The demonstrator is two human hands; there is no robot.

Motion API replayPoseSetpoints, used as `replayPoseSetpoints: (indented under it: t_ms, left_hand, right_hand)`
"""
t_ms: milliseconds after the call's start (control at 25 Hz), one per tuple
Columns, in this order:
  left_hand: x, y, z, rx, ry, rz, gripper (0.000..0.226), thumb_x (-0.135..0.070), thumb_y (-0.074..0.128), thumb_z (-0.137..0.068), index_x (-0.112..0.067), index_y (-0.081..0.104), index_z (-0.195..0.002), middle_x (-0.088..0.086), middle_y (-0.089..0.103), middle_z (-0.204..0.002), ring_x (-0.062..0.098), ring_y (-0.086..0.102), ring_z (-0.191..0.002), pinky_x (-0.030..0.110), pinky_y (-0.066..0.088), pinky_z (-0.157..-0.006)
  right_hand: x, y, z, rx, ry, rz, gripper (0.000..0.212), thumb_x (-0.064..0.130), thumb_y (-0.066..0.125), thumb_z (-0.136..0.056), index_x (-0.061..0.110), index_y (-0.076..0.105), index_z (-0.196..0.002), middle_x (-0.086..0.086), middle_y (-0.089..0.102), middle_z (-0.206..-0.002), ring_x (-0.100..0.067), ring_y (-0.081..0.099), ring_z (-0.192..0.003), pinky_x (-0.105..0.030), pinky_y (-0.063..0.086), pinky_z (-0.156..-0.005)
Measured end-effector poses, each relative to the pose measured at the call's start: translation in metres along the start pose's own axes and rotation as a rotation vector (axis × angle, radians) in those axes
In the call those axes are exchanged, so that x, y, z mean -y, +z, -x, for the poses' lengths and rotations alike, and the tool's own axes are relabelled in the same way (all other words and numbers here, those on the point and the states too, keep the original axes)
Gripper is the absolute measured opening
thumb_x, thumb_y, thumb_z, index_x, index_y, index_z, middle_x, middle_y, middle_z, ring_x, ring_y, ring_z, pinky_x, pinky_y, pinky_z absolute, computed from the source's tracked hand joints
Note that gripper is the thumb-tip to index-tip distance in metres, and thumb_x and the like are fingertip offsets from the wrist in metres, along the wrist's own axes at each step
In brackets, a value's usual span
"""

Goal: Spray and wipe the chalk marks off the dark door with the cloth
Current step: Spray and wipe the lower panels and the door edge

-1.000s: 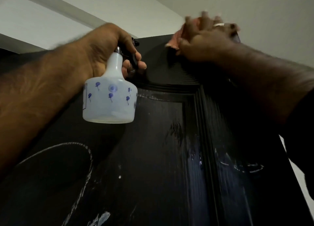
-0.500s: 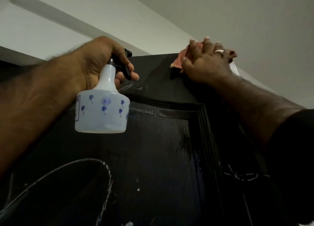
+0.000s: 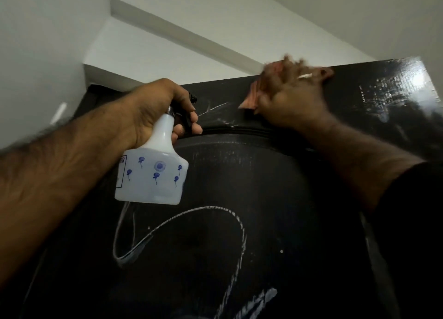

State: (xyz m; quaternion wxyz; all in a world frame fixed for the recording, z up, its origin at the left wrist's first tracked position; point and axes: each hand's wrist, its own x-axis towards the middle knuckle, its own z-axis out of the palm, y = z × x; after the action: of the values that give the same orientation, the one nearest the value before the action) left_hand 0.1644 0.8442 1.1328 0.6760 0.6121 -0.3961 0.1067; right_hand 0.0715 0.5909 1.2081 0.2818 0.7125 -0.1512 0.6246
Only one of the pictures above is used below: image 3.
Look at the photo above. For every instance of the person's right hand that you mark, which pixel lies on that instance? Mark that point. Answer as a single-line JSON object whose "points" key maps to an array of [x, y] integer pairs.
{"points": [[294, 100]]}

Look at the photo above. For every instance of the orange checked cloth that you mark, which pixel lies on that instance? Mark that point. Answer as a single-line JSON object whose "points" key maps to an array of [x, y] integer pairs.
{"points": [[250, 97]]}

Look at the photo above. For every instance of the black wooden door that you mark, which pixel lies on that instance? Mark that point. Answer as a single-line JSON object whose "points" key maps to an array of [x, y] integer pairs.
{"points": [[277, 190]]}

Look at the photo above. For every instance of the white spray bottle black trigger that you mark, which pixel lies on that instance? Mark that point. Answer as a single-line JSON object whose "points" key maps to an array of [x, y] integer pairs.
{"points": [[155, 187]]}

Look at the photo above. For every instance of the person's left forearm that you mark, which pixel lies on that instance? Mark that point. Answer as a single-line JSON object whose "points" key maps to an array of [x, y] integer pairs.
{"points": [[62, 176]]}

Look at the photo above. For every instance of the person's left hand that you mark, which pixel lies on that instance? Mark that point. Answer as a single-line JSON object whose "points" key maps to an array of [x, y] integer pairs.
{"points": [[152, 104]]}

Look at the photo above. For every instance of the black right sleeve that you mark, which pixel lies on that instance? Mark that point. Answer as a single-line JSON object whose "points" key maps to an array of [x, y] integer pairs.
{"points": [[412, 242]]}

